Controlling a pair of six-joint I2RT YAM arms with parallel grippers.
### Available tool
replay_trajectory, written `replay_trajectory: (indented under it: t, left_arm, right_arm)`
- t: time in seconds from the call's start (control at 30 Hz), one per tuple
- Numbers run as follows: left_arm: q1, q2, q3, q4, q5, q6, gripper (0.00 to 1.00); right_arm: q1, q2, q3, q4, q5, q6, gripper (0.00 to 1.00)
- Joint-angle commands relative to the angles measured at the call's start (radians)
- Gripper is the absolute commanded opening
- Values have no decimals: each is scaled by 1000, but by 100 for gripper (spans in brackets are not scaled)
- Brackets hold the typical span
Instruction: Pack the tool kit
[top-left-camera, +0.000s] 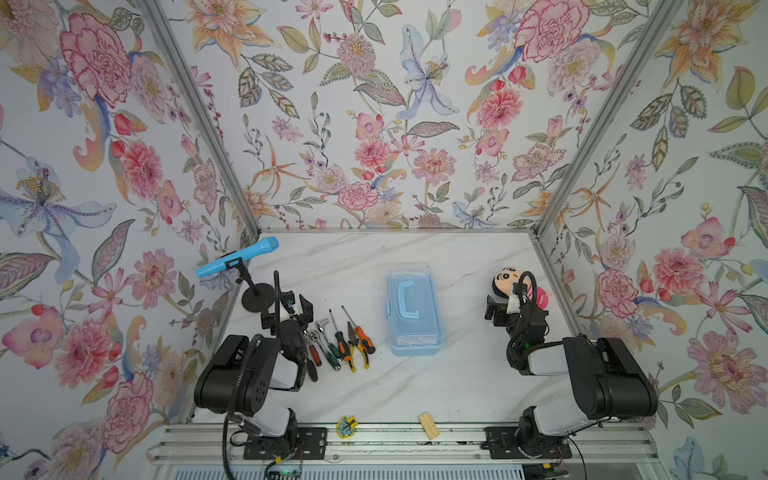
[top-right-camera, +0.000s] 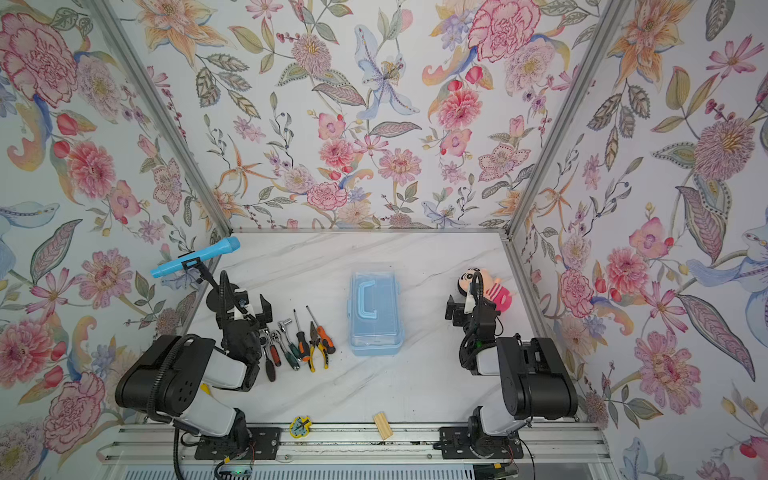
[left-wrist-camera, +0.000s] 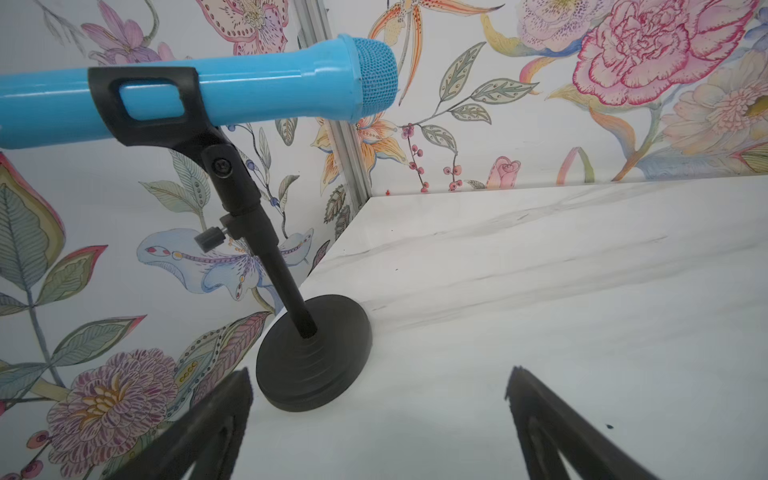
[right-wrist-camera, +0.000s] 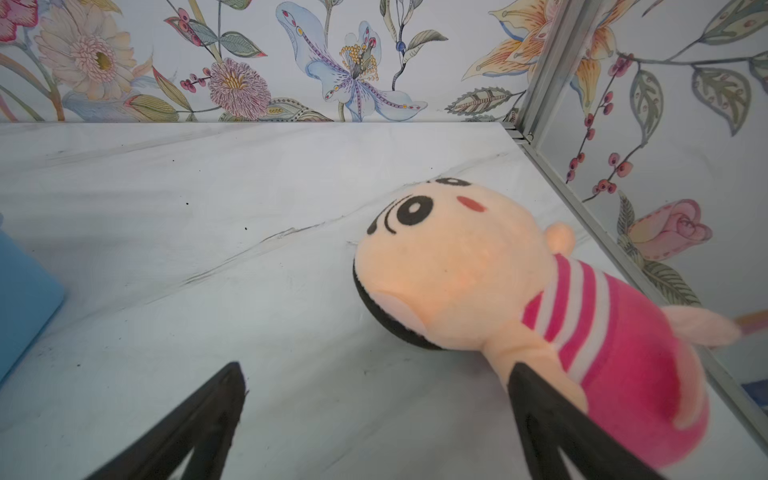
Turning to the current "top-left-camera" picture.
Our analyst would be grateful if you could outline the red handled wrench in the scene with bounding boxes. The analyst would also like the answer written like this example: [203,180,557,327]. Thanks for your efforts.
[303,331,322,367]

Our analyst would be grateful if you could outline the black handled tool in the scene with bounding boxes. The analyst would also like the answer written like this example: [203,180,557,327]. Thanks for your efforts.
[305,360,319,382]

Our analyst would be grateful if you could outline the green handled screwdriver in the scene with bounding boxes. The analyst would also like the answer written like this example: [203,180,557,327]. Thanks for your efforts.
[316,320,341,371]

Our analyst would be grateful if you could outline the yellow black pliers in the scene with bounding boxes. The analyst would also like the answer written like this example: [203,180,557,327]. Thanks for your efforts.
[347,321,370,369]

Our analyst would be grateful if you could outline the orange handled screwdriver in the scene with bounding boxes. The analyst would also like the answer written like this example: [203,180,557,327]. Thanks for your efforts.
[341,305,376,355]

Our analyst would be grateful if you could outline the blue plastic tool box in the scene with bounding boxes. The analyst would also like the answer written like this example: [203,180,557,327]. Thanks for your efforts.
[386,263,444,357]

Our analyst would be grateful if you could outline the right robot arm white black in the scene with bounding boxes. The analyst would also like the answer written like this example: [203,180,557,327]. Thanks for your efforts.
[484,296,658,446]

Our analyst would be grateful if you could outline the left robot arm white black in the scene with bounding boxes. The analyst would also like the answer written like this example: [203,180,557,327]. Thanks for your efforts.
[193,291,314,443]

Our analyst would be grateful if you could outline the black microphone stand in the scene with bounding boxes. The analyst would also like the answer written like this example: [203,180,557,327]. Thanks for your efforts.
[225,258,276,313]

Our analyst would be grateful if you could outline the cartoon boy plush doll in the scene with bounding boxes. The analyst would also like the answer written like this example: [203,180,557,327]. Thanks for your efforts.
[492,267,549,310]

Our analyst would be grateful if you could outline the blue toy microphone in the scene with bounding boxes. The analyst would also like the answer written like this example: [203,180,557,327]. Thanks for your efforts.
[196,237,279,279]

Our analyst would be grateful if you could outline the yellow blue sticker badge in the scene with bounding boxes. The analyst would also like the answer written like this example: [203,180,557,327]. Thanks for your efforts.
[335,416,358,439]

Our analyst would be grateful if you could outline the small wooden block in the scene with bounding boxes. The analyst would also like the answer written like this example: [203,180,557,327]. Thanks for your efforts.
[418,412,440,441]

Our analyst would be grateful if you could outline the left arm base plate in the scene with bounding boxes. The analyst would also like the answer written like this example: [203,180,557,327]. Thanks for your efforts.
[243,427,328,461]

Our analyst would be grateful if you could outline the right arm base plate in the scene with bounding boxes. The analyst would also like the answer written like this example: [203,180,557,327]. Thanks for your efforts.
[480,426,572,461]

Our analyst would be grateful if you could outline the aluminium front rail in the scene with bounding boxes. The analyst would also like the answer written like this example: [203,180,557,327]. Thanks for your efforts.
[147,422,659,466]

